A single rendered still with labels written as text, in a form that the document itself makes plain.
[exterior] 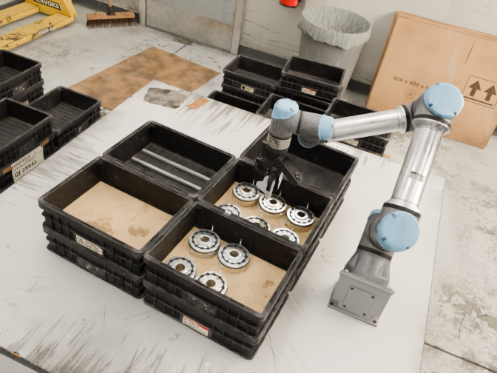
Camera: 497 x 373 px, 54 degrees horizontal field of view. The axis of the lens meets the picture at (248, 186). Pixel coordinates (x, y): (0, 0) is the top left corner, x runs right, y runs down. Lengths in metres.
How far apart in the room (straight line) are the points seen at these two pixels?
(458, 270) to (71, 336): 2.27
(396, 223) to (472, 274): 1.74
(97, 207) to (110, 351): 0.49
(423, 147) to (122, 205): 1.01
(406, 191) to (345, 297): 0.41
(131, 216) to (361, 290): 0.80
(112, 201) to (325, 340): 0.86
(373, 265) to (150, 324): 0.72
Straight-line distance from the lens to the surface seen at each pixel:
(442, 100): 1.58
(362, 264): 1.60
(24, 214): 1.95
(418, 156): 1.55
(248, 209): 1.77
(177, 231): 1.57
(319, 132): 1.51
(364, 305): 1.66
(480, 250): 3.37
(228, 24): 4.77
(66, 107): 3.12
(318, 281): 1.77
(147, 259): 1.44
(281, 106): 1.49
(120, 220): 1.69
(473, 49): 4.24
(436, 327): 2.80
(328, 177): 2.01
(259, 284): 1.54
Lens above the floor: 2.01
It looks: 39 degrees down
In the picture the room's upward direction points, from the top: 11 degrees clockwise
